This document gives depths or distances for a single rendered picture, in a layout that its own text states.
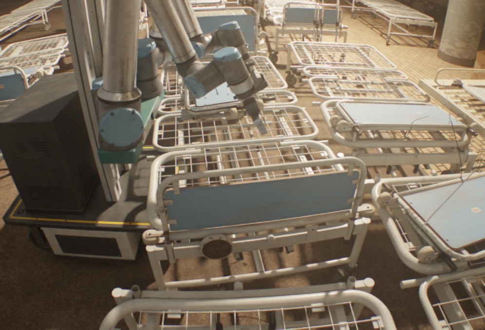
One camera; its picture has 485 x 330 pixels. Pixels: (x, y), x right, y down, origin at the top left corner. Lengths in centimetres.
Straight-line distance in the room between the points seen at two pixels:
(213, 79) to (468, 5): 478
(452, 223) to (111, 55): 133
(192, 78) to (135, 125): 25
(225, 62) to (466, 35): 479
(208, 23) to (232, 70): 175
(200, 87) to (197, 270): 97
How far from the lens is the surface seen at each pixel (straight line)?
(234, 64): 122
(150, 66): 174
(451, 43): 572
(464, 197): 162
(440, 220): 143
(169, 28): 125
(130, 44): 109
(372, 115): 201
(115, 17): 107
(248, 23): 299
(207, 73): 121
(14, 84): 277
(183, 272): 181
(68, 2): 141
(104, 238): 172
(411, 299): 187
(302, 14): 429
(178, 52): 129
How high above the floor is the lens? 144
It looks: 33 degrees down
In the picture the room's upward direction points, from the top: straight up
